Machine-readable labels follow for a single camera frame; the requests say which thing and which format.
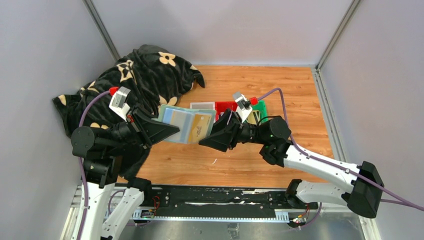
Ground gold card in holder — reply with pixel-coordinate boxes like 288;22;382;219
188;113;212;144

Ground teal leather card holder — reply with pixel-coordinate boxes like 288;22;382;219
157;104;216;144

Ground white plastic bin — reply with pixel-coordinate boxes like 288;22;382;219
189;101;215;111

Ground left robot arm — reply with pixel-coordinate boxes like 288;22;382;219
71;107;180;240

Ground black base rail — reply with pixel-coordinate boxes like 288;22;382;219
130;185;318;223

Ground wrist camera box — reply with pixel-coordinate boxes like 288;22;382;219
109;86;131;121
232;91;259;123

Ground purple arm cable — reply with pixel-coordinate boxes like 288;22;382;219
76;86;119;240
250;87;424;212

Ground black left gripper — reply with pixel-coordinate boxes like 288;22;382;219
104;102;181;152

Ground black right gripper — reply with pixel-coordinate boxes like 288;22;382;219
197;109;268;153

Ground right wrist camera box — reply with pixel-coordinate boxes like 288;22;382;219
232;91;259;123

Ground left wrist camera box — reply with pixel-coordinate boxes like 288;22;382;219
109;86;131;121

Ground gold cards in green bin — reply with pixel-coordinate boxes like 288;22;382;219
246;110;262;125

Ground green plastic bin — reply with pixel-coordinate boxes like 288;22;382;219
246;100;268;125

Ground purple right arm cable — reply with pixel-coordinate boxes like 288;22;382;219
250;87;424;212

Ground black floral fleece blanket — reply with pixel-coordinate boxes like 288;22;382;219
53;44;205;180

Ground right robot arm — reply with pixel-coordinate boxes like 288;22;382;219
199;109;384;219

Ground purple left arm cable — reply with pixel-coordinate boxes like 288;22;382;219
76;86;119;240

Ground red plastic bin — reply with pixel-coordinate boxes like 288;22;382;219
214;101;238;121

